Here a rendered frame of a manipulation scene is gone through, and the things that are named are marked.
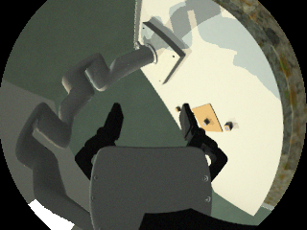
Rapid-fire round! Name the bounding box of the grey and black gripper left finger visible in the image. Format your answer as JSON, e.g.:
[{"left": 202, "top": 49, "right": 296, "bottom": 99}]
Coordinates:
[{"left": 75, "top": 103, "right": 124, "bottom": 180}]

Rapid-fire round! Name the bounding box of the wooden letter block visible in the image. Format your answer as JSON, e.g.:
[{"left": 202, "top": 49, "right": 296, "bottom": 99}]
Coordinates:
[
  {"left": 224, "top": 122, "right": 233, "bottom": 131},
  {"left": 175, "top": 106, "right": 181, "bottom": 112},
  {"left": 202, "top": 119, "right": 210, "bottom": 127}
]

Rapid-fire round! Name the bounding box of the tan flat mat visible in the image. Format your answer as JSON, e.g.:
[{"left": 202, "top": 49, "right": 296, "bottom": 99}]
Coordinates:
[{"left": 192, "top": 103, "right": 223, "bottom": 132}]

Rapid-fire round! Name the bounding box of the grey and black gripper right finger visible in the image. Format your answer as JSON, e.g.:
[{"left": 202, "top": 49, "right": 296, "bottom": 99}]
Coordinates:
[{"left": 178, "top": 103, "right": 228, "bottom": 182}]

